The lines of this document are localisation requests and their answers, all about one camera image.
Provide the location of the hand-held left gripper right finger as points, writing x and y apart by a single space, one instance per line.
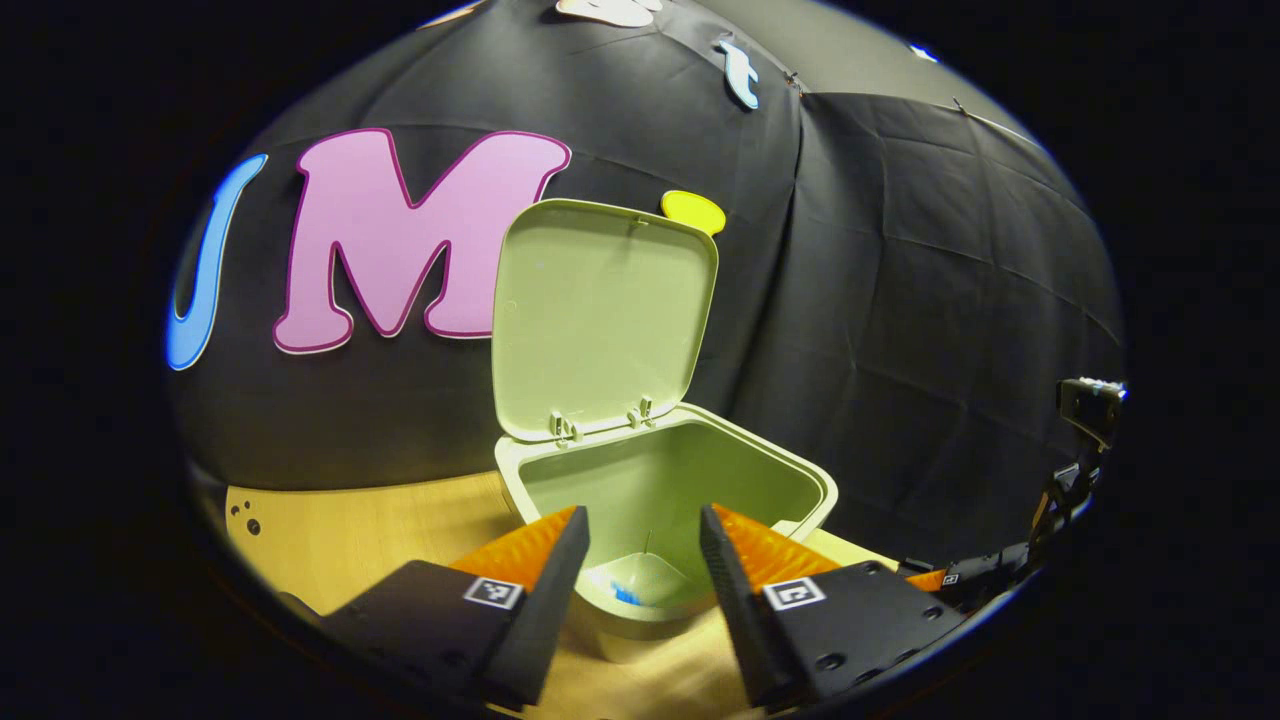
740 610

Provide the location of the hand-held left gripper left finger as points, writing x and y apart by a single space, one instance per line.
545 610

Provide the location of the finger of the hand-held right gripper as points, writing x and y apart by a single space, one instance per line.
985 580

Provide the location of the blue paper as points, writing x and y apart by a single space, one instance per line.
625 595

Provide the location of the pale green desktop garbage bin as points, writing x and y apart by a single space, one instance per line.
600 310

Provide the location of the wooden desktop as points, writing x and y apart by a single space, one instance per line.
350 540

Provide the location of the black backdrop cloth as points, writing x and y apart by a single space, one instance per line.
900 300

